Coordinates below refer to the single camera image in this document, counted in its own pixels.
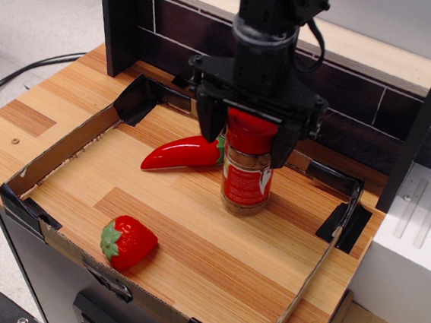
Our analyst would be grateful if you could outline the black device at bottom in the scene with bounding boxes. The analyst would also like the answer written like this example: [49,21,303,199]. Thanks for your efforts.
[73,291,160,323]

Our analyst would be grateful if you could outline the black floor cable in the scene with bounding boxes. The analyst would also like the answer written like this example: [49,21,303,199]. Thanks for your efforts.
[0,44,86,113]

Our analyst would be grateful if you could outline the dark brick-pattern back panel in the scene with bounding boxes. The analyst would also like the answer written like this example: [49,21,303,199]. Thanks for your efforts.
[103,0,426,174]

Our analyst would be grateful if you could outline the red-capped basil spice bottle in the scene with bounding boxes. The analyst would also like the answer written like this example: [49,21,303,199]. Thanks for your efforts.
[221,108,277,217]

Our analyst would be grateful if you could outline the red toy strawberry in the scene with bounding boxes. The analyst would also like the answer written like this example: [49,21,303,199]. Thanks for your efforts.
[100,215,158,269]

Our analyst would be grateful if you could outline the light wooden shelf board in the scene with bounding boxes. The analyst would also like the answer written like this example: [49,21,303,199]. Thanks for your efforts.
[177,0,431,97]

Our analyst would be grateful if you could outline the red toy chili pepper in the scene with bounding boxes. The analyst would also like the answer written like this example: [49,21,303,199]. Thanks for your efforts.
[140,135,225,170]

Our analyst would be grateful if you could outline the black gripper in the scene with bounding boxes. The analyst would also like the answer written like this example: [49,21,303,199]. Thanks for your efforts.
[189,43,328,169]

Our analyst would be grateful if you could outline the cardboard fence with black tape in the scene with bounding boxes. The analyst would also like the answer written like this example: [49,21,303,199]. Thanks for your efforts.
[0,76,364,323]

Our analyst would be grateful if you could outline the black cabinet under table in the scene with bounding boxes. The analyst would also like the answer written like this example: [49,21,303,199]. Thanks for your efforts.
[0,205,202,323]

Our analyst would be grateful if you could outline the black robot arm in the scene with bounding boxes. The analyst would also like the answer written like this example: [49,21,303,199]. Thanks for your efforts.
[189,0,330,169]

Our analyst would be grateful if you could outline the white sink drainboard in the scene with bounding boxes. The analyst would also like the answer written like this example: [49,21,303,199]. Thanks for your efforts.
[351,164,431,323]

